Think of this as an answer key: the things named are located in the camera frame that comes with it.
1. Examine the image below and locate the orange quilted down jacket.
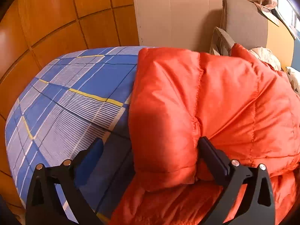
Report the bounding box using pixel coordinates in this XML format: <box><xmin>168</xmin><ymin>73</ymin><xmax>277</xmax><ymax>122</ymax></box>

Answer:
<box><xmin>110</xmin><ymin>44</ymin><xmax>299</xmax><ymax>224</ymax></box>

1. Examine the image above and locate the blue plaid bed sheet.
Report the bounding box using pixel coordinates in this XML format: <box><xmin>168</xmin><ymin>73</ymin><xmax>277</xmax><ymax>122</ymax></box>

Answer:
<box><xmin>5</xmin><ymin>46</ymin><xmax>140</xmax><ymax>224</ymax></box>

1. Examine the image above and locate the white printed pillow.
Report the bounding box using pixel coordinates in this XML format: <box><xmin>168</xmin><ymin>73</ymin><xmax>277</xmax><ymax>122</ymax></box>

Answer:
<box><xmin>286</xmin><ymin>67</ymin><xmax>300</xmax><ymax>95</ymax></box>

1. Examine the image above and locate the cream quilted garment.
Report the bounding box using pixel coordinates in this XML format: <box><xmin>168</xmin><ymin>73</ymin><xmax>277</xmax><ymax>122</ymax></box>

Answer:
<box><xmin>249</xmin><ymin>47</ymin><xmax>281</xmax><ymax>71</ymax></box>

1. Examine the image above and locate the wooden wardrobe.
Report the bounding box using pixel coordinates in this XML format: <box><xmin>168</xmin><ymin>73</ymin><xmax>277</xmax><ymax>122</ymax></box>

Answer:
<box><xmin>1</xmin><ymin>0</ymin><xmax>140</xmax><ymax>215</ymax></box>

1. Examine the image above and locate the grey yellow blue headboard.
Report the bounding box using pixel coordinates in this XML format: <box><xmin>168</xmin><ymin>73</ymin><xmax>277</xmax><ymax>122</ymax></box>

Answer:
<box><xmin>219</xmin><ymin>0</ymin><xmax>299</xmax><ymax>70</ymax></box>

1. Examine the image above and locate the window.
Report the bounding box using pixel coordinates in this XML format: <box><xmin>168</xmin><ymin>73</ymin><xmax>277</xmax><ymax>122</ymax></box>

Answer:
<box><xmin>277</xmin><ymin>0</ymin><xmax>299</xmax><ymax>39</ymax></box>

